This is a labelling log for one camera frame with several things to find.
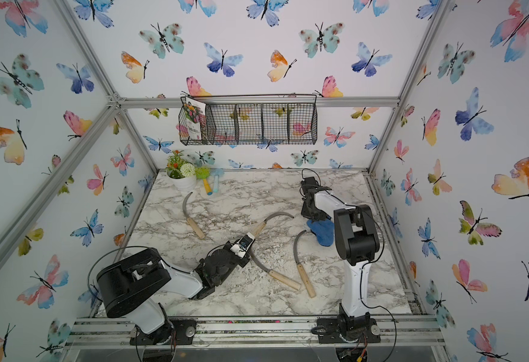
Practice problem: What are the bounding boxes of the sickle wooden handle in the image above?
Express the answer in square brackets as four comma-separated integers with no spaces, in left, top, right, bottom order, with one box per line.
[293,230,317,299]
[249,251,301,291]
[181,191,207,241]
[252,211,296,238]

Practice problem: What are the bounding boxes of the blue rag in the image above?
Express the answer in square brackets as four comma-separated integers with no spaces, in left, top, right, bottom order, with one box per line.
[307,220,335,247]

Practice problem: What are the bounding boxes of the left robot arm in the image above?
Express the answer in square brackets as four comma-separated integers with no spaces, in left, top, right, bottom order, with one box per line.
[96,241,250,335]

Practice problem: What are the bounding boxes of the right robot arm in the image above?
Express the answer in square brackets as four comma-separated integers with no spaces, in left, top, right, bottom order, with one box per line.
[300,176,380,318]

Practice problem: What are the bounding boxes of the light blue toy tool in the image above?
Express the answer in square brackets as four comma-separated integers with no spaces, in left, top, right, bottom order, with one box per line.
[211,168,224,193]

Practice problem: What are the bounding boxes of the green yellow toy brush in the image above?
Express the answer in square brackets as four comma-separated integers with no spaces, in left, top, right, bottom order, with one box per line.
[195,167,213,195]

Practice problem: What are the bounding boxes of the potted artificial plant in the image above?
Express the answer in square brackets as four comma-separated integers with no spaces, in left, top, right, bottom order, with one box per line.
[166,150,197,194]

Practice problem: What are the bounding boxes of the colourful booklet in basket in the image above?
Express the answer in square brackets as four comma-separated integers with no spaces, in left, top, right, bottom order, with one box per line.
[183,97,206,140]

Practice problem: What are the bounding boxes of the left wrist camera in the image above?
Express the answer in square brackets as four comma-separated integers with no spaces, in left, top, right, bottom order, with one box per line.
[230,232,255,259]

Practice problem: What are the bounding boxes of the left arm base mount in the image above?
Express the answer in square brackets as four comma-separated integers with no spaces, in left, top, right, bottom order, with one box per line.
[130,318,197,347]

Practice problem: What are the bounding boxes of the black wire basket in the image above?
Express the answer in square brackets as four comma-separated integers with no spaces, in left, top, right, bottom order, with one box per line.
[177,94,318,146]

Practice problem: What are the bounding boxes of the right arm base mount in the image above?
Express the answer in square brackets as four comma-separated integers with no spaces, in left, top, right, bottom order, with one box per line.
[311,312,381,345]

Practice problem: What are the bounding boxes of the aluminium front rail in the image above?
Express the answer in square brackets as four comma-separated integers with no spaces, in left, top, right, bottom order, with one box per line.
[65,315,446,350]

